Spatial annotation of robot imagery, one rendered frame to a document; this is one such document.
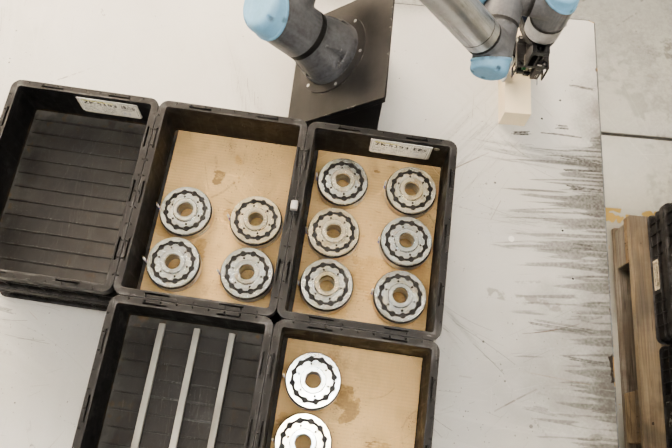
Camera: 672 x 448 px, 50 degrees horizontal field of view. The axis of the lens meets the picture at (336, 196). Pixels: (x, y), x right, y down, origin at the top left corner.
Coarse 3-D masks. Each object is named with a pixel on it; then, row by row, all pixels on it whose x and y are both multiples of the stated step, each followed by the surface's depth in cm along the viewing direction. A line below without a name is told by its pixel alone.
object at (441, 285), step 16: (320, 128) 143; (336, 128) 143; (352, 128) 143; (432, 144) 142; (448, 144) 142; (304, 160) 140; (304, 176) 139; (448, 176) 140; (304, 192) 138; (448, 192) 139; (448, 208) 138; (448, 224) 137; (448, 240) 135; (288, 256) 133; (288, 272) 134; (288, 288) 131; (304, 320) 129; (320, 320) 129; (336, 320) 129; (352, 320) 129; (416, 336) 129; (432, 336) 129
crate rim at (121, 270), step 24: (264, 120) 143; (288, 120) 143; (144, 168) 138; (144, 192) 137; (288, 216) 137; (288, 240) 135; (120, 264) 131; (120, 288) 130; (240, 312) 129; (264, 312) 129
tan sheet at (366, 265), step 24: (384, 168) 151; (432, 168) 151; (312, 192) 149; (408, 192) 149; (312, 216) 147; (360, 216) 147; (384, 216) 147; (432, 216) 148; (360, 240) 145; (408, 240) 146; (432, 240) 146; (360, 264) 143; (384, 264) 144; (360, 288) 142; (312, 312) 140; (336, 312) 140; (360, 312) 140
